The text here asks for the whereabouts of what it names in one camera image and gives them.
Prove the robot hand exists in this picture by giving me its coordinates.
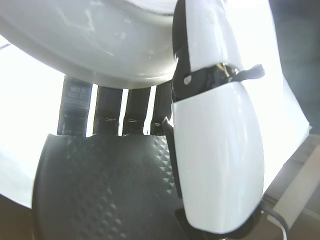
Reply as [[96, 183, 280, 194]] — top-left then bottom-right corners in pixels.
[[31, 0, 266, 240]]

